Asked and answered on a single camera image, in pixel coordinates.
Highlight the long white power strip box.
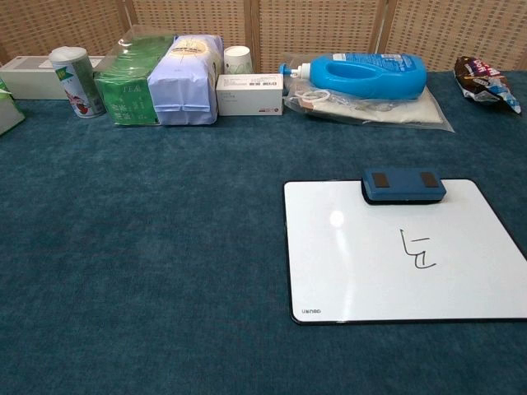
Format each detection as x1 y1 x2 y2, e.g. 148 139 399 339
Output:
0 55 107 101

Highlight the white drawing board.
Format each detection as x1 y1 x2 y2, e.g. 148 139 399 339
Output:
282 178 527 327

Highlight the dark brown snack bag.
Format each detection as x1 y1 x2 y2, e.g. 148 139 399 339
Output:
453 55 523 115

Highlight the blue board eraser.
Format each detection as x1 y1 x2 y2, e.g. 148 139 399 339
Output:
361 167 443 206

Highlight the wicker folding screen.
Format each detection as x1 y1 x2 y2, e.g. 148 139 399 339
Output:
0 0 527 75

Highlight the green tissue pack open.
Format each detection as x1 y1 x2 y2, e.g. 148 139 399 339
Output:
0 78 26 137

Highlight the lavender paper bag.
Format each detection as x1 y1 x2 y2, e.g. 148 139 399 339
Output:
147 34 225 127

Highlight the teal table mat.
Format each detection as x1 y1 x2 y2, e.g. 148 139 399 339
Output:
0 70 527 395

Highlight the small white carton box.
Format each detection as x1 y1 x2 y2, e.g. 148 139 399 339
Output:
216 73 285 117

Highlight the white paper cup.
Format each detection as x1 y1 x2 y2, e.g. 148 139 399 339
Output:
223 45 254 76

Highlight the green packet stack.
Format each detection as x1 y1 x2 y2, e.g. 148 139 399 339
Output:
93 25 176 128

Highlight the blue pump detergent bottle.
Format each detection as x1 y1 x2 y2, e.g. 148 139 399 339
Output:
278 52 428 100

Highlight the clear zip plastic bag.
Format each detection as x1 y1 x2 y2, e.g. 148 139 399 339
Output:
282 52 456 133

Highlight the green white canister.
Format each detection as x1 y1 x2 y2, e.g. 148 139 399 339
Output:
49 46 107 119

